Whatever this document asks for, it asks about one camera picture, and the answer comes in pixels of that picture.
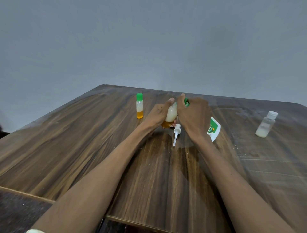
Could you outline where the person's right hand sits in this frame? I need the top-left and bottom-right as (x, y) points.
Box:
(177, 94), (213, 141)

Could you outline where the person's left hand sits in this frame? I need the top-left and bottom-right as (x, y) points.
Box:
(143, 97), (178, 129)

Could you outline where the small bottle with orange-white liquid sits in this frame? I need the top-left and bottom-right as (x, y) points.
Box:
(161, 102), (178, 128)

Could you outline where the person's left forearm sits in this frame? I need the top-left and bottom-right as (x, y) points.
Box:
(31, 121), (157, 233)

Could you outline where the person's right forearm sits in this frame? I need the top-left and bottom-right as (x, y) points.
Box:
(192, 134), (296, 233)

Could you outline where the small green-capped bottle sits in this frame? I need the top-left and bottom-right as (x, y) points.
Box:
(136, 93), (144, 119)

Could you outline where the white pump dispenser head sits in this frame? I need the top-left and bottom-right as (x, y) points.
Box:
(173, 124), (181, 147)

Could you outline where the white bottle with green label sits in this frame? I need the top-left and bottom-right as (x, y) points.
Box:
(206, 117), (221, 142)

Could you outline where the clear white-capped bottle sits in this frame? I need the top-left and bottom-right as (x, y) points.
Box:
(255, 111), (279, 138)

